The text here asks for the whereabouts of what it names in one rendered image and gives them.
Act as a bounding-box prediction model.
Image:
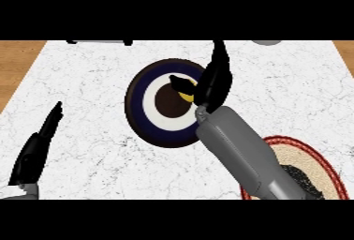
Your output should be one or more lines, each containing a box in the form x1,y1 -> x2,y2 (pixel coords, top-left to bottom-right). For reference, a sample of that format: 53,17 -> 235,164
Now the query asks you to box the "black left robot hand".
7,100 -> 64,186

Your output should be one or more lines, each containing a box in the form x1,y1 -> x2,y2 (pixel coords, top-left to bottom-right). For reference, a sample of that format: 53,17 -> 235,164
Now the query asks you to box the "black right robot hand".
168,39 -> 232,114

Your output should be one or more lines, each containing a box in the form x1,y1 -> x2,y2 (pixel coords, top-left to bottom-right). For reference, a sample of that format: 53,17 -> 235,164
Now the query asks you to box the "yellow lemon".
176,82 -> 199,103

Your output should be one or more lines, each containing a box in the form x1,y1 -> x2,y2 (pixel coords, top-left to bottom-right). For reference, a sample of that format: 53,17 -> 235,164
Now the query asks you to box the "navy, white and brown plate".
122,58 -> 209,149

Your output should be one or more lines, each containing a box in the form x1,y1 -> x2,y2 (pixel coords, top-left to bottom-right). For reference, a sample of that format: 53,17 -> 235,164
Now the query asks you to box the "round beige red-rimmed placemat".
238,134 -> 349,201

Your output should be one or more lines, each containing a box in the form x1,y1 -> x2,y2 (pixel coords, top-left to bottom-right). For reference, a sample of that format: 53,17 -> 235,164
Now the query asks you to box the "grey rounded object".
250,39 -> 283,47

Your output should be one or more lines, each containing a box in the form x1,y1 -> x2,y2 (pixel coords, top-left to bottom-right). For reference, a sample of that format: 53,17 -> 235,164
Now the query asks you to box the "grey and black appliance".
64,39 -> 134,47

